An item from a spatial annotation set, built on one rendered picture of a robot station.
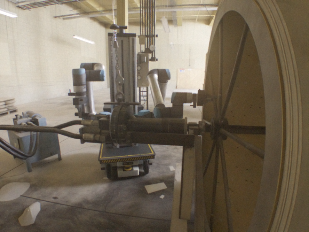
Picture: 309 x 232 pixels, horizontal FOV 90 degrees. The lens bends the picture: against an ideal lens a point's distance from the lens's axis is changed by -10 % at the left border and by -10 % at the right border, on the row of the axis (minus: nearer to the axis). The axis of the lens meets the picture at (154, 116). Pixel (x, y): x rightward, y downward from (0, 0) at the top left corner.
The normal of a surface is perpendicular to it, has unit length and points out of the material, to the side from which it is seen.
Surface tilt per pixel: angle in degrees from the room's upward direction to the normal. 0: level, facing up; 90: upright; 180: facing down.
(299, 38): 58
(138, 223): 0
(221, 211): 7
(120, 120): 65
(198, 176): 35
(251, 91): 105
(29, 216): 24
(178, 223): 0
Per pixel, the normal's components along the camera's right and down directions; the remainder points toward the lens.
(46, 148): 0.83, 0.13
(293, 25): -0.13, -0.33
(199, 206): -0.09, -0.66
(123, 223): 0.00, -0.97
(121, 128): 0.02, 0.18
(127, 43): 0.22, 0.22
